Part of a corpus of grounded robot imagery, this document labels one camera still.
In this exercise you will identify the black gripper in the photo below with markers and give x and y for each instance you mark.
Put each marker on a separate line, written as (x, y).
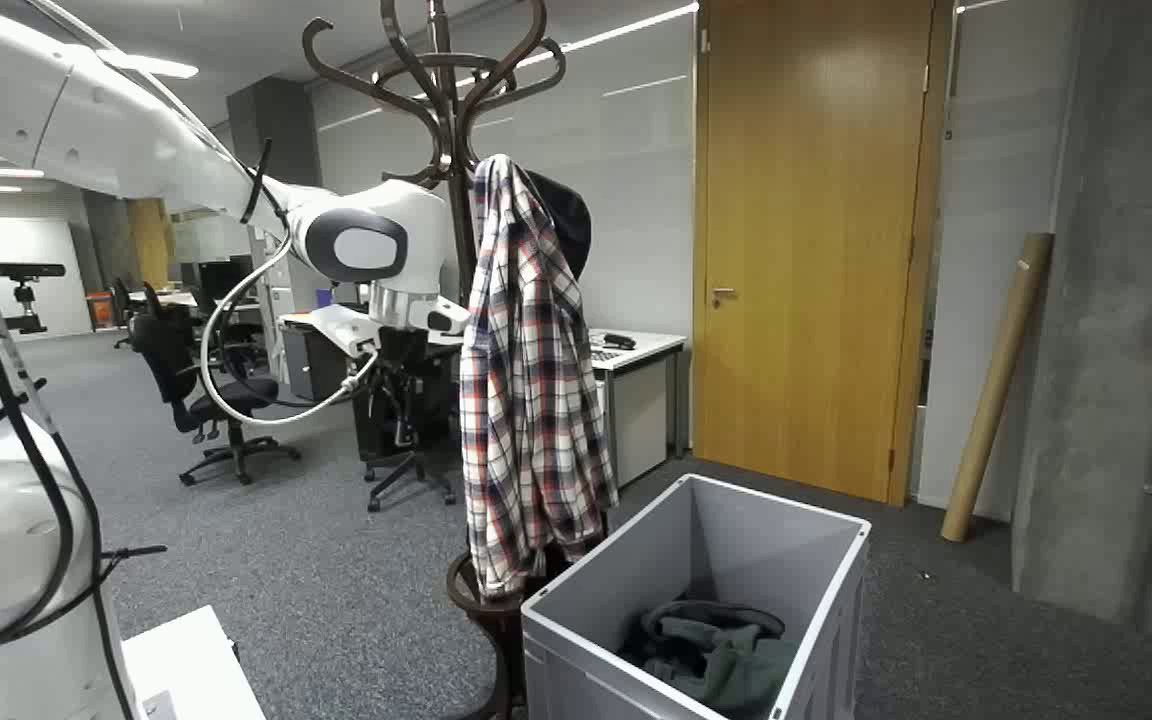
(416, 308)

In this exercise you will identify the red white plaid shirt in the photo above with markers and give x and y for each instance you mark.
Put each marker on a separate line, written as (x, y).
(521, 400)

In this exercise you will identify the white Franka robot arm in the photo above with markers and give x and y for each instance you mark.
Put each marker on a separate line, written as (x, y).
(18, 92)

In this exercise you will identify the white robot base platform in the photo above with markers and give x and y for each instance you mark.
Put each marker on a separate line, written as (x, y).
(189, 666)

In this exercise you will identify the dark wooden coat rack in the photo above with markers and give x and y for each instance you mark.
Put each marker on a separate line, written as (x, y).
(456, 121)

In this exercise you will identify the grey plastic laundry basket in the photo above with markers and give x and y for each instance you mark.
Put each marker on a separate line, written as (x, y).
(739, 545)

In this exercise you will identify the black hanging jacket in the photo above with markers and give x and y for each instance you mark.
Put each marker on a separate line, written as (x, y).
(570, 223)

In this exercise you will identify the black stapler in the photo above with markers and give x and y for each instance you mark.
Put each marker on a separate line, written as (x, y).
(618, 341)

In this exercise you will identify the white drawer cabinet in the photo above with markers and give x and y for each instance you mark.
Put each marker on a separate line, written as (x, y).
(641, 400)

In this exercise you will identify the long ceiling light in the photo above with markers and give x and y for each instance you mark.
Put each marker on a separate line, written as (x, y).
(150, 67)

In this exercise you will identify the wooden door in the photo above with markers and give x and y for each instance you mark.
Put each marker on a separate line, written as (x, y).
(808, 241)

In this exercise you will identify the dark clothes pile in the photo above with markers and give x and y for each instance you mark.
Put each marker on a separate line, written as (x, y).
(717, 654)

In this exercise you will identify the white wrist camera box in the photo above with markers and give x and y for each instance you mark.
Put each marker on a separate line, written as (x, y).
(330, 328)

